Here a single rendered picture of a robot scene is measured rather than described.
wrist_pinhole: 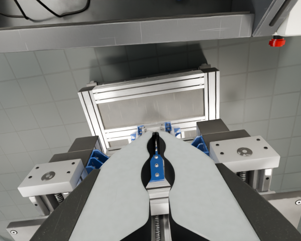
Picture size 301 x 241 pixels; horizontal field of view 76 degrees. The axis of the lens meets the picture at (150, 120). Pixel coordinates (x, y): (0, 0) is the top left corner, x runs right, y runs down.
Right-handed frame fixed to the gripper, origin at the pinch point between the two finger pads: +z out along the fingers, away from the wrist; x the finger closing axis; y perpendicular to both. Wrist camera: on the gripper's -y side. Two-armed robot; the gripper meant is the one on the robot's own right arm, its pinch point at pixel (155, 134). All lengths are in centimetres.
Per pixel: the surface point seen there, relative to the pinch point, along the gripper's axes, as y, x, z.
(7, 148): 82, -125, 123
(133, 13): -8.7, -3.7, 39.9
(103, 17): -8.2, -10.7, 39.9
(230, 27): -5.0, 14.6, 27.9
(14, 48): -3.7, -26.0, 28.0
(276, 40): 0, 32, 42
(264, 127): 74, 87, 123
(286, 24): -5.0, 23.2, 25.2
